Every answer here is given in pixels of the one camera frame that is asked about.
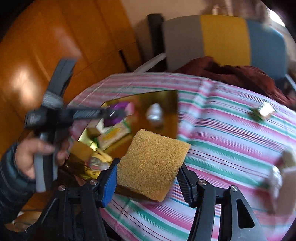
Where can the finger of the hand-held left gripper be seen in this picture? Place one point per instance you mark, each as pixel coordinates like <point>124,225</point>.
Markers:
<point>90,113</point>

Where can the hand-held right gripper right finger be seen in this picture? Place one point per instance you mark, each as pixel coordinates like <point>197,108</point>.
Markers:
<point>186,185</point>

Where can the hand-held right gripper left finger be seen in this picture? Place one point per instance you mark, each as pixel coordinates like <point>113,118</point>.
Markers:
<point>109,185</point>

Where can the purple plastic piece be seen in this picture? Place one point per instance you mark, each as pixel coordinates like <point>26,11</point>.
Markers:
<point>118,107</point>

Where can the green leaf print box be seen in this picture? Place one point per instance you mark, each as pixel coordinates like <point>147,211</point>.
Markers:
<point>113,136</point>

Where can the yellow sponge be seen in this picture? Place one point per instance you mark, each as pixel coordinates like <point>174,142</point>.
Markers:
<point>150,162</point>

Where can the gold metal tin box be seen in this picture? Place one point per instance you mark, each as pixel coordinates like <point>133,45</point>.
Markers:
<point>166,104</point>

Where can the cream carton box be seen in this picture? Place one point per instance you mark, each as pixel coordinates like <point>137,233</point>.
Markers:
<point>288,187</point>

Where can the small green white packet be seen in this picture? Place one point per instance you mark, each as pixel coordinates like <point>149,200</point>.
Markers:
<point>264,110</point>

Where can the person's left forearm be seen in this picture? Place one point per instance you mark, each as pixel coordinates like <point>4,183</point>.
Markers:
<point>11,190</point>

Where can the person's left hand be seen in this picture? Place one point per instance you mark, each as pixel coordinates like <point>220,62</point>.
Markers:
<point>25,155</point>

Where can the striped cloth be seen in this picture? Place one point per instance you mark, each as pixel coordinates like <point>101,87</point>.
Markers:
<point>219,143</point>

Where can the wooden wardrobe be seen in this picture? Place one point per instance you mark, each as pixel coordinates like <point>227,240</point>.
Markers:
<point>57,34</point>

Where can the maroon cloth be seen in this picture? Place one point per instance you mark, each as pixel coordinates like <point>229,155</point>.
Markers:
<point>242,74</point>

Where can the grey yellow blue sofa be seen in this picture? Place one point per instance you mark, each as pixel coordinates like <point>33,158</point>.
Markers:
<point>222,34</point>

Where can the beige patterned curtain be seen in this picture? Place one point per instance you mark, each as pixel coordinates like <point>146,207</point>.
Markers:
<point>231,7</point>

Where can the bright window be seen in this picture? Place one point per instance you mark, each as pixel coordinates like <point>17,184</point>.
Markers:
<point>277,11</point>

